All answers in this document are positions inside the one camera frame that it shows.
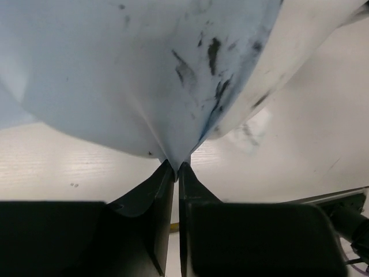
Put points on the light blue pillowcase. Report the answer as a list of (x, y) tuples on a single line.
[(150, 78)]

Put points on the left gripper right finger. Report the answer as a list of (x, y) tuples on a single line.
[(191, 190)]

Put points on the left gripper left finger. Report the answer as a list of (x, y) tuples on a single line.
[(131, 238)]

